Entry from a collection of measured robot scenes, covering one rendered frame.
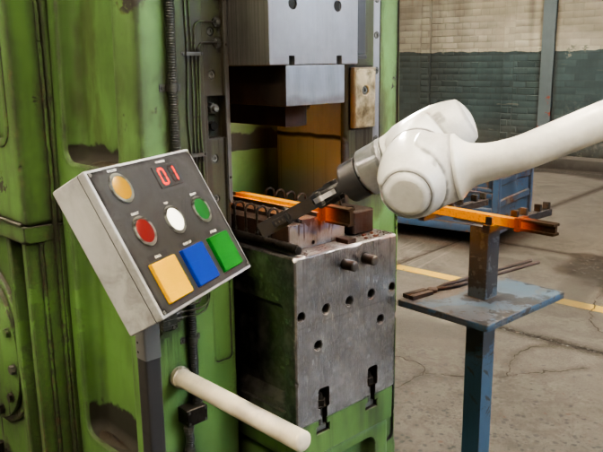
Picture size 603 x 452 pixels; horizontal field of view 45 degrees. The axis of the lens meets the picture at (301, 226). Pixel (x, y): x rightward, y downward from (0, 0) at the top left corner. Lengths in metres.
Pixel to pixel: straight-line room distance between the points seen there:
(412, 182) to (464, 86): 9.23
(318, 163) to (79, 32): 0.76
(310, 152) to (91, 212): 1.06
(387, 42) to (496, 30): 7.86
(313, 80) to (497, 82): 8.30
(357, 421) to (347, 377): 0.15
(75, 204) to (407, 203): 0.56
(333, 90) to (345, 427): 0.89
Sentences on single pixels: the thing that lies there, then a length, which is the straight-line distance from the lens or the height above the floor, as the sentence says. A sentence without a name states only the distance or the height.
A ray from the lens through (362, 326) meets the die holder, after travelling 1.96.
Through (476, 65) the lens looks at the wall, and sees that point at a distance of 10.17.
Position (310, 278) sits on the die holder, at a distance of 1.77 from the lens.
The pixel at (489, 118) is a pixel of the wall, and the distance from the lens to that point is 10.09.
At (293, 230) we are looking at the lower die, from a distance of 1.79.
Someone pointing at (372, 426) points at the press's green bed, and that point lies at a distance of 2.14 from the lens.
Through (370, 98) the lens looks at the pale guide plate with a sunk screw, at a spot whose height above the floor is 1.27.
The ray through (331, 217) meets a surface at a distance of 1.83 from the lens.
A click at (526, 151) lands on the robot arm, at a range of 1.11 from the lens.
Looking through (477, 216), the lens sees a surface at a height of 0.97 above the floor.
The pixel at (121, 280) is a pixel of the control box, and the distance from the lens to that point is 1.25.
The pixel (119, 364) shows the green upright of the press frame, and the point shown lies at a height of 0.57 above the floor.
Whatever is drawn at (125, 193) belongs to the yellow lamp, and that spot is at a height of 1.15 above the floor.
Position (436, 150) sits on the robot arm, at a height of 1.24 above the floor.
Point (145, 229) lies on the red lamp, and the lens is 1.29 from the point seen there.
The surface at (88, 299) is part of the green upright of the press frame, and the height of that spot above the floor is 0.74.
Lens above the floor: 1.37
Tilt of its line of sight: 13 degrees down
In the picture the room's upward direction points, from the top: 1 degrees counter-clockwise
